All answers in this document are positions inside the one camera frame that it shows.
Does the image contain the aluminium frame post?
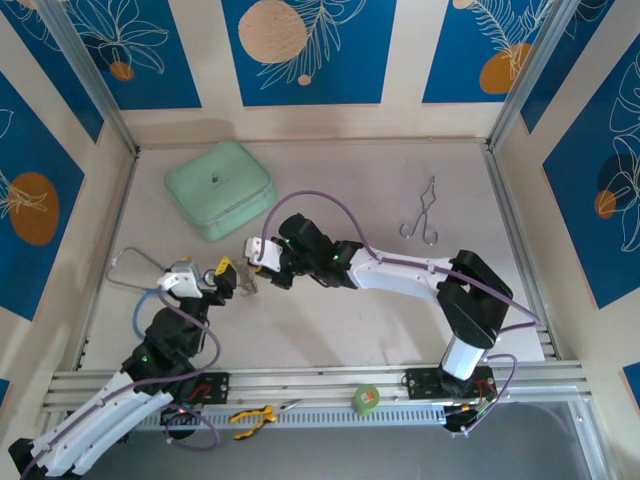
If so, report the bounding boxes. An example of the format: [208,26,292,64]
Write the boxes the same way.
[485,0,584,154]
[37,0,140,157]

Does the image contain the metal keyring holder with rings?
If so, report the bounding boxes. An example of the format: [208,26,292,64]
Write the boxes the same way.
[233,263,262,300]

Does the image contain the mint green zip case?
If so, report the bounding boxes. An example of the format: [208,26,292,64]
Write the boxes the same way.
[163,140,279,245]

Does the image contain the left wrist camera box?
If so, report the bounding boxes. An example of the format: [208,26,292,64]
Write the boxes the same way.
[156,256,207,300]

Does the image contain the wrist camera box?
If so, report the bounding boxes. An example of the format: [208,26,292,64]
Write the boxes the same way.
[242,237,285,275]
[156,256,207,300]

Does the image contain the metal wire tongs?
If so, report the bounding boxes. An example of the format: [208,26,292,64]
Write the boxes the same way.
[398,174,441,247]

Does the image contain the aluminium table side rail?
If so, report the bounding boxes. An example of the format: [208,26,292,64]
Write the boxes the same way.
[482,144,560,361]
[74,149,140,371]

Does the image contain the blue stethoscope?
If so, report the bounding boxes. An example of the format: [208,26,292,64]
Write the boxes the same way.
[107,245,221,342]

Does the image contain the yellow black pliers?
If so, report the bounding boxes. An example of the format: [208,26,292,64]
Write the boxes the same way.
[229,398,303,441]

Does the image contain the aluminium mounting rail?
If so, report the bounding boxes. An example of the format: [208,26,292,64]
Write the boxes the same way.
[42,360,595,414]

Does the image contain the grey slotted cable duct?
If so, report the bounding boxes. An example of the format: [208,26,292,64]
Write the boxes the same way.
[133,405,447,432]

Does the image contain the green tape roll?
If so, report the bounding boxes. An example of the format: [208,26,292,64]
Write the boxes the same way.
[352,383,381,415]

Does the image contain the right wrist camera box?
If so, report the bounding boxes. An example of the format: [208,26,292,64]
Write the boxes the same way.
[242,237,285,275]

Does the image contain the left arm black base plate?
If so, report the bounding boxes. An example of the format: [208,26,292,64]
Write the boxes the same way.
[172,372,231,406]

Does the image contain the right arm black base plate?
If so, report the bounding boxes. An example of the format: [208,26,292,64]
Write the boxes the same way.
[403,367,497,401]

